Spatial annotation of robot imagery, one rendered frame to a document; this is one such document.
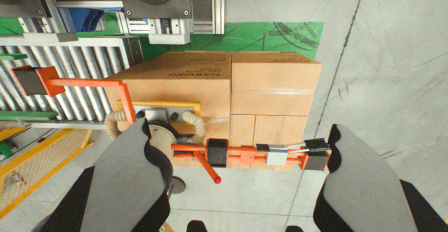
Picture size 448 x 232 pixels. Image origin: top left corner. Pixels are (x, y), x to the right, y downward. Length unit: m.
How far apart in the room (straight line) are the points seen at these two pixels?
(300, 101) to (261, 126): 0.35
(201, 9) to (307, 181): 2.55
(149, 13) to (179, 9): 0.10
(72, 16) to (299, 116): 1.41
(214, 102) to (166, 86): 0.23
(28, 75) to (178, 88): 0.45
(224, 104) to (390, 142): 2.39
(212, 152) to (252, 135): 0.81
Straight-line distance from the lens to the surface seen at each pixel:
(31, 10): 0.90
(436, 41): 2.45
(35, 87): 0.74
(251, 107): 1.23
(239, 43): 1.64
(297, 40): 1.74
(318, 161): 0.68
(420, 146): 3.13
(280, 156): 0.62
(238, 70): 1.12
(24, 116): 2.00
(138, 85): 0.85
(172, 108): 0.67
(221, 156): 0.60
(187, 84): 0.75
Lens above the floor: 1.63
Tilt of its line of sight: 63 degrees down
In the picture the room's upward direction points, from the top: 174 degrees counter-clockwise
